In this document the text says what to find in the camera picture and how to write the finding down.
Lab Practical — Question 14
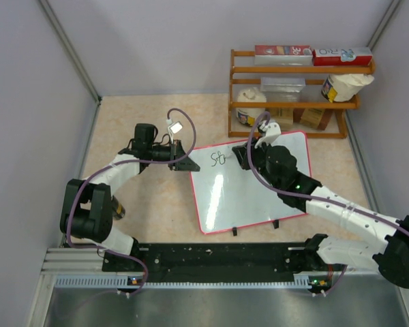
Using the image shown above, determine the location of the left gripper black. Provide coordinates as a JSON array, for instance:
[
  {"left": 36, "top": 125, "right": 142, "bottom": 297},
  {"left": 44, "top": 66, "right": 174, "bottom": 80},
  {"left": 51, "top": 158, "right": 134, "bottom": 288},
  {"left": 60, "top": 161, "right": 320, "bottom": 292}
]
[{"left": 148, "top": 140, "right": 199, "bottom": 172}]

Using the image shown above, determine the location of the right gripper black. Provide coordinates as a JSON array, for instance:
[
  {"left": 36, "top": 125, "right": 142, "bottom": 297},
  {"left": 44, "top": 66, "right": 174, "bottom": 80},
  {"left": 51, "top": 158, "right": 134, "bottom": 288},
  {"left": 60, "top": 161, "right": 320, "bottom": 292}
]
[{"left": 234, "top": 136, "right": 282, "bottom": 190}]

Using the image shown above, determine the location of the whiteboard with pink frame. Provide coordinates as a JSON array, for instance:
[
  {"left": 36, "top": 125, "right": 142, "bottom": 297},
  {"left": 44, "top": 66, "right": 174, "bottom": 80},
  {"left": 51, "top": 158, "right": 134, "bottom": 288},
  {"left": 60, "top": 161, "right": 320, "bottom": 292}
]
[{"left": 190, "top": 140, "right": 304, "bottom": 234}]

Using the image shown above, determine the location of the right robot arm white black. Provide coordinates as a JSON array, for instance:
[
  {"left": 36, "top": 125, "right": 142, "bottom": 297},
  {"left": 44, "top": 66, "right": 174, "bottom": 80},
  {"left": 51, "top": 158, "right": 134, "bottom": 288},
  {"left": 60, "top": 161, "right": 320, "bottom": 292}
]
[{"left": 232, "top": 139, "right": 409, "bottom": 289}]

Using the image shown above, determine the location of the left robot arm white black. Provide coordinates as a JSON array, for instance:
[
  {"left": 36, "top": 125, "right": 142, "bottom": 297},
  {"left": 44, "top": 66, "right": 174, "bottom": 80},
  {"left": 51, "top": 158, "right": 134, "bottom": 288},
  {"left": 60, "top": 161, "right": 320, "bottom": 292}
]
[{"left": 60, "top": 121, "right": 200, "bottom": 270}]

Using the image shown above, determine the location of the white flour bag lower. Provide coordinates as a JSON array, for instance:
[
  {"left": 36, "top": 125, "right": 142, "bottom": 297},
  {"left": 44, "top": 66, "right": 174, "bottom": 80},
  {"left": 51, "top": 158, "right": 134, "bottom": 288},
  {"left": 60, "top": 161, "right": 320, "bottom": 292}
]
[{"left": 236, "top": 87, "right": 267, "bottom": 127}]

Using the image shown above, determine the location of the white flour bag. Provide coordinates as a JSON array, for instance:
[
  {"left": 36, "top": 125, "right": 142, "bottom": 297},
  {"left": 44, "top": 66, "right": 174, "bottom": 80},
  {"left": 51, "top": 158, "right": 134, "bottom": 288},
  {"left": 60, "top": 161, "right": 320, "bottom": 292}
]
[
  {"left": 321, "top": 74, "right": 374, "bottom": 102},
  {"left": 236, "top": 87, "right": 267, "bottom": 127}
]

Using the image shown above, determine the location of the brown cardboard box left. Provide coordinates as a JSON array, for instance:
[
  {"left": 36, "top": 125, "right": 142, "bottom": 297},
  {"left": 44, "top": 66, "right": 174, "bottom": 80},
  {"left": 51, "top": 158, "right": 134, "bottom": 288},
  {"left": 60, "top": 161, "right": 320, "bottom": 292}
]
[{"left": 269, "top": 108, "right": 294, "bottom": 131}]

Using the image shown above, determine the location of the brown cardboard box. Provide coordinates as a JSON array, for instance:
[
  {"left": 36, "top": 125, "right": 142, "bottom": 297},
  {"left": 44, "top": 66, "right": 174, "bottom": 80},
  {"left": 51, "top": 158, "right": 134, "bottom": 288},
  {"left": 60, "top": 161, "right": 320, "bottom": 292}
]
[
  {"left": 300, "top": 108, "right": 333, "bottom": 131},
  {"left": 269, "top": 108, "right": 294, "bottom": 131}
]

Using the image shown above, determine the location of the clear plastic container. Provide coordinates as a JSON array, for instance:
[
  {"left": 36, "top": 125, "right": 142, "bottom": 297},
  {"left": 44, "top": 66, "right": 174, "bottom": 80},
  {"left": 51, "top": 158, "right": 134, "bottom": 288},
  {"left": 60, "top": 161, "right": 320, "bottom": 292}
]
[{"left": 260, "top": 77, "right": 306, "bottom": 102}]

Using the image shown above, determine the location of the wooden shelf rack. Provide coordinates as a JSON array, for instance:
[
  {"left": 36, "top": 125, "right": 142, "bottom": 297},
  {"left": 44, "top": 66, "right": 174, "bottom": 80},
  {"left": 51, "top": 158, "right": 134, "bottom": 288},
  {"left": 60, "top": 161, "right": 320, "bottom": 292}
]
[{"left": 228, "top": 50, "right": 376, "bottom": 139}]

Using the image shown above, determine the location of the brown cardboard box right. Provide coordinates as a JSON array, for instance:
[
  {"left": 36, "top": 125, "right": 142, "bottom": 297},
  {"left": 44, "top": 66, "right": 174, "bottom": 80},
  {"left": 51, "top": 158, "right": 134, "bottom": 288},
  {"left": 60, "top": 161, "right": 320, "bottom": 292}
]
[{"left": 300, "top": 108, "right": 333, "bottom": 131}]

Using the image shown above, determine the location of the red foil box left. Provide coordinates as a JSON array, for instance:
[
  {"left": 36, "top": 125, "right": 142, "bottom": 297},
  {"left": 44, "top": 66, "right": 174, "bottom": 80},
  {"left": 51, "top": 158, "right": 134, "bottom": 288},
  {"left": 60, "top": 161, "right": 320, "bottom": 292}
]
[{"left": 254, "top": 45, "right": 313, "bottom": 66}]

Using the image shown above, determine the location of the white flour bag upper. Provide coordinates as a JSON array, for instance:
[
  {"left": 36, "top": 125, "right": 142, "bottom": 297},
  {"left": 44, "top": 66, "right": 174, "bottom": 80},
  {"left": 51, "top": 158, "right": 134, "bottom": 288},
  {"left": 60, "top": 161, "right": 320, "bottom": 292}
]
[{"left": 321, "top": 74, "right": 374, "bottom": 102}]

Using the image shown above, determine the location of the red white box right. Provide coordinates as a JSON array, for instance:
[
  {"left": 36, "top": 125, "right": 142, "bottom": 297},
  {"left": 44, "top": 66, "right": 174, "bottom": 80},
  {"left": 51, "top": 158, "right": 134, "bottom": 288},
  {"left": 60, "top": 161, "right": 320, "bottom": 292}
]
[{"left": 313, "top": 47, "right": 373, "bottom": 66}]

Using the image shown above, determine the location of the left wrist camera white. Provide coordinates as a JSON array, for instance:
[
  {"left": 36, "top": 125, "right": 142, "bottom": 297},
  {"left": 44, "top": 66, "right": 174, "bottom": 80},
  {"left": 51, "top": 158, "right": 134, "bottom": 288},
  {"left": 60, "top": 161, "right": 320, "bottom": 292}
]
[{"left": 166, "top": 119, "right": 183, "bottom": 142}]

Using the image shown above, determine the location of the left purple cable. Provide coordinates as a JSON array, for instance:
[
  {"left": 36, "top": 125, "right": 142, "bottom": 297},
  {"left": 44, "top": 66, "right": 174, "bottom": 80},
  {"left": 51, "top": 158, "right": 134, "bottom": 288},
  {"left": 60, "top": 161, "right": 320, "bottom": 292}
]
[{"left": 66, "top": 108, "right": 197, "bottom": 296}]

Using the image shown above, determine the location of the purple cable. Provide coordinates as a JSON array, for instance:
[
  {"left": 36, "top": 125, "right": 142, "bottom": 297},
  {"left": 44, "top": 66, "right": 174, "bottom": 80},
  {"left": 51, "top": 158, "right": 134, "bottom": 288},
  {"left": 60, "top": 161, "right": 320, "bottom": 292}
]
[
  {"left": 66, "top": 108, "right": 197, "bottom": 296},
  {"left": 247, "top": 111, "right": 409, "bottom": 249}
]

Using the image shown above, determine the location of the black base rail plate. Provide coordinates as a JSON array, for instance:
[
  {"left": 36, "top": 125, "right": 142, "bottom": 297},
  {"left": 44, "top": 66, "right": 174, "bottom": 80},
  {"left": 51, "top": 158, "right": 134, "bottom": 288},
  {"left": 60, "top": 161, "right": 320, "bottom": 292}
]
[{"left": 102, "top": 242, "right": 328, "bottom": 283}]

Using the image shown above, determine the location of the aluminium frame post left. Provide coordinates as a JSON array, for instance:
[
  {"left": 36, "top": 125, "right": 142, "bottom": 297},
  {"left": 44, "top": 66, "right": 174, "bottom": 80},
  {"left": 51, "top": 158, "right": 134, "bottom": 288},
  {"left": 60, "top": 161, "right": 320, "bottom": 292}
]
[{"left": 37, "top": 0, "right": 102, "bottom": 103}]

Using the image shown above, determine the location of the aluminium frame post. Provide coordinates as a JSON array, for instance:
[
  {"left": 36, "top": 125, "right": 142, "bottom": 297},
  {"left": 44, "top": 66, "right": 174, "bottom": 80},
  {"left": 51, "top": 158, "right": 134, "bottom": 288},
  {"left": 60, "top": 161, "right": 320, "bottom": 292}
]
[
  {"left": 367, "top": 0, "right": 404, "bottom": 51},
  {"left": 37, "top": 0, "right": 102, "bottom": 103}
]

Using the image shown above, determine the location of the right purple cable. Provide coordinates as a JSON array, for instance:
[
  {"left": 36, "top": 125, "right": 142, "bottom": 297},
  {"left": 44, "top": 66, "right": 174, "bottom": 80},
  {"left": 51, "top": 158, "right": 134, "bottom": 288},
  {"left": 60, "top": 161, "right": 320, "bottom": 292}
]
[{"left": 247, "top": 111, "right": 409, "bottom": 249}]

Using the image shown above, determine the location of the grey slotted cable duct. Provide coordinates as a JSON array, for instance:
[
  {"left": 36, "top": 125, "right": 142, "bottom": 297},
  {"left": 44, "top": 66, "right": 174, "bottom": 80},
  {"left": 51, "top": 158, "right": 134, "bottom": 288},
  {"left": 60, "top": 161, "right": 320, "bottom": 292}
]
[{"left": 55, "top": 275, "right": 142, "bottom": 289}]

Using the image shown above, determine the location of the aluminium frame post right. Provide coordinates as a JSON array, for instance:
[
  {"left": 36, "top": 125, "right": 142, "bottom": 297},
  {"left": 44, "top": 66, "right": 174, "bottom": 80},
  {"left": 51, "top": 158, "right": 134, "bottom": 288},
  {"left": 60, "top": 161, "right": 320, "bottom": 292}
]
[{"left": 367, "top": 0, "right": 404, "bottom": 51}]

